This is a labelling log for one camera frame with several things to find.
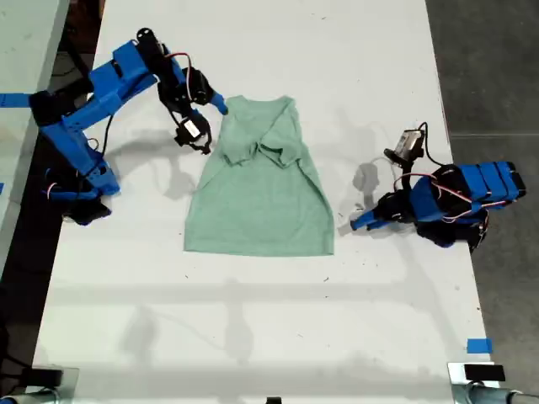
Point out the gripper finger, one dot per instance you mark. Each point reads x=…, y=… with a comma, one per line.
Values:
x=381, y=224
x=366, y=216

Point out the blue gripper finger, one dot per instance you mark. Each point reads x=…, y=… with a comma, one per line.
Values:
x=220, y=103

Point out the pale green T-shirt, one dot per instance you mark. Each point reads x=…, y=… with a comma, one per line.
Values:
x=261, y=202

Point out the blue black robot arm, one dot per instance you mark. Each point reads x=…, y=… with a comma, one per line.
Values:
x=105, y=88
x=476, y=185

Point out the square blue tape piece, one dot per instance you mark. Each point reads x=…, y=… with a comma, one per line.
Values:
x=479, y=345

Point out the grey side table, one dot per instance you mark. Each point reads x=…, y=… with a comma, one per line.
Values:
x=25, y=84

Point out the small black box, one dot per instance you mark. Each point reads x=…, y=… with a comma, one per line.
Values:
x=44, y=377
x=484, y=372

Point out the long blue tape strip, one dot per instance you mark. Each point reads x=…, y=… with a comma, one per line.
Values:
x=14, y=100

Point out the black camera stalk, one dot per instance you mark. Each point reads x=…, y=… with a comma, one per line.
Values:
x=406, y=174

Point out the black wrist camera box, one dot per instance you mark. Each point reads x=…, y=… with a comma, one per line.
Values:
x=409, y=144
x=189, y=128

